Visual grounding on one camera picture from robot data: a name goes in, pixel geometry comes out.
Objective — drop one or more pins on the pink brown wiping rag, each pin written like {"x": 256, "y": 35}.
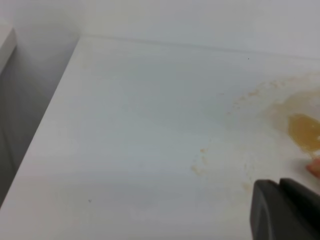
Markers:
{"x": 314, "y": 167}

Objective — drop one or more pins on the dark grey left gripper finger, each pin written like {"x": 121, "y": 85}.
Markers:
{"x": 286, "y": 210}

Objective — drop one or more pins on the yellow brown coffee puddle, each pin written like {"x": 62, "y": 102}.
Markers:
{"x": 305, "y": 132}

